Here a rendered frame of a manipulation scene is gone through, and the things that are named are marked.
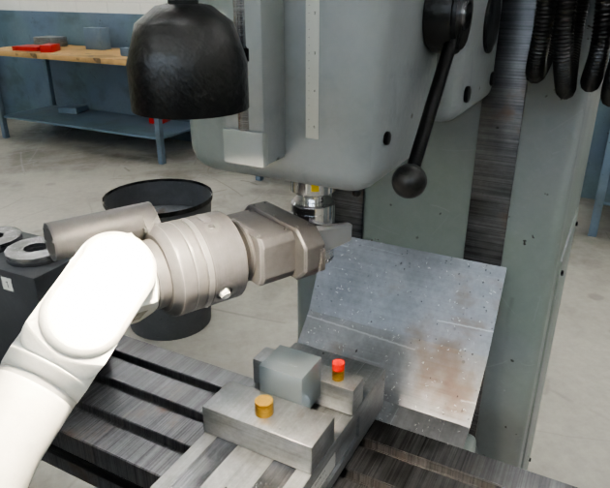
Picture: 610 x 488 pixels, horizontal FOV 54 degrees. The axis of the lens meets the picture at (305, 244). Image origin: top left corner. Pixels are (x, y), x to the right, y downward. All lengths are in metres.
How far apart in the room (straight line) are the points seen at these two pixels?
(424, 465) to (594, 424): 1.70
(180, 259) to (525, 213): 0.59
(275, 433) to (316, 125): 0.36
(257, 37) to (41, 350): 0.28
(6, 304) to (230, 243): 0.54
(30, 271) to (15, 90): 7.07
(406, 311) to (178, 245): 0.57
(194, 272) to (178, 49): 0.24
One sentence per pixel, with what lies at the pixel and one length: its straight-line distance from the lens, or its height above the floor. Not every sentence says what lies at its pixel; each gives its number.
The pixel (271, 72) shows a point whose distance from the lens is 0.50.
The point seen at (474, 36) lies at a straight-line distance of 0.70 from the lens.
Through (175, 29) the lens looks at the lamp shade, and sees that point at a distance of 0.35.
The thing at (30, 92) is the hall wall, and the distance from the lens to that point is 7.80.
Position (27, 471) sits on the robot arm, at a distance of 0.50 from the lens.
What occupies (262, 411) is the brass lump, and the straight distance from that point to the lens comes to 0.72.
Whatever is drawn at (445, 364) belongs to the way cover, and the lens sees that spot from 1.01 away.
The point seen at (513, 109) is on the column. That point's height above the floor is 1.31.
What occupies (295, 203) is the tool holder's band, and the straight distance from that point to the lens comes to 0.63.
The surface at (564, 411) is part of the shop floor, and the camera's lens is 2.53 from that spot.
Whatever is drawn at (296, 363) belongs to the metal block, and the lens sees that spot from 0.75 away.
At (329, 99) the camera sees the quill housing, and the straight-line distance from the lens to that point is 0.50.
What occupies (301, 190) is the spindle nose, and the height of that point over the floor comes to 1.29.
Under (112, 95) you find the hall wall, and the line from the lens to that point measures 6.83.
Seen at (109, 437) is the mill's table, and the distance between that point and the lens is 0.91.
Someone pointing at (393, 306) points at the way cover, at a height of 0.97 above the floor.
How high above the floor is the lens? 1.48
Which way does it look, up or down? 24 degrees down
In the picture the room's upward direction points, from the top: straight up
